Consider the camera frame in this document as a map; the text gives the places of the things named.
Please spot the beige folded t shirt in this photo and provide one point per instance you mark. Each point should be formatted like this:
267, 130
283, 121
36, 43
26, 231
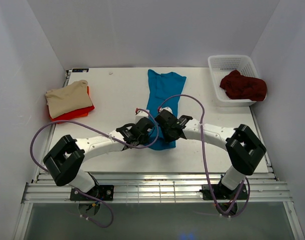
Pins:
67, 99

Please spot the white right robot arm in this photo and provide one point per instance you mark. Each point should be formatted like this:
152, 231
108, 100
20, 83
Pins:
242, 145

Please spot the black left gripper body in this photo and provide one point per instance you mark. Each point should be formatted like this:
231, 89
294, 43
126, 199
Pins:
143, 140

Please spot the dark red t shirt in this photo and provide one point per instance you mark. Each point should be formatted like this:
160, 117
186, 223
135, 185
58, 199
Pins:
240, 87

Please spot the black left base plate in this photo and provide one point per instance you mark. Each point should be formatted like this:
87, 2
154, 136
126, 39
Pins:
102, 192

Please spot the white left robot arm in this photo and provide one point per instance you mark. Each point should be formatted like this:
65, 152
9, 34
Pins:
66, 157

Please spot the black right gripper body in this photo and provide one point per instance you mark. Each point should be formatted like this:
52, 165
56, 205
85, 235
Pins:
167, 137

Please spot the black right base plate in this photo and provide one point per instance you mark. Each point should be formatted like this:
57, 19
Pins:
210, 192

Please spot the blue t shirt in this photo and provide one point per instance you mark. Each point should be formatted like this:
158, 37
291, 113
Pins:
161, 87

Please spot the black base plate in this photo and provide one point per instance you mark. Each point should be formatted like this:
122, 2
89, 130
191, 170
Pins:
102, 192
210, 192

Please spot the white plastic basket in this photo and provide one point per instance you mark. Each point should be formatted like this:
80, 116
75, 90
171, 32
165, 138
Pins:
222, 65

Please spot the orange folded t shirt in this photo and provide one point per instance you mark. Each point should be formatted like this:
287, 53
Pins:
76, 113

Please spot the aluminium rail frame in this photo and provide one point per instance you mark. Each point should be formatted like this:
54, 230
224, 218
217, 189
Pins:
157, 188

